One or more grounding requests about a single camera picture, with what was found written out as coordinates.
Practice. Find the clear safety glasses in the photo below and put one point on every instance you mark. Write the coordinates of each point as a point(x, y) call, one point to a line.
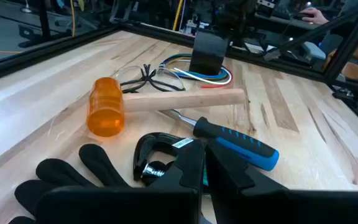
point(148, 76)

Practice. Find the black and blue screwdriver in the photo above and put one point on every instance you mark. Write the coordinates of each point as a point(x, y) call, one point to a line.
point(238, 143)

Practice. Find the black C-clamp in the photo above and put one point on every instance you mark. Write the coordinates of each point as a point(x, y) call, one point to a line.
point(140, 149)

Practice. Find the black and grey work glove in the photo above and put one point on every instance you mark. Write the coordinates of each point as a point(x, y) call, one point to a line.
point(57, 171)

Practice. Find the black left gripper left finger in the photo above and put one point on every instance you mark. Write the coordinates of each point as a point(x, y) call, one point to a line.
point(120, 205)

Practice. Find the black duct tape roll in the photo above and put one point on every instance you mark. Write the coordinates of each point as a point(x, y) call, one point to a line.
point(208, 53)

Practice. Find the round grey floor stand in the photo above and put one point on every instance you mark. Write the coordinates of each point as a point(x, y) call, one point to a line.
point(26, 9)

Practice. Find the person's hand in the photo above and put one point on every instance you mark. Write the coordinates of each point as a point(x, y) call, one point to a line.
point(314, 15)

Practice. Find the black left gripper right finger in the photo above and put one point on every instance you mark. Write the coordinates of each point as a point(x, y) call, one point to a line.
point(275, 208)

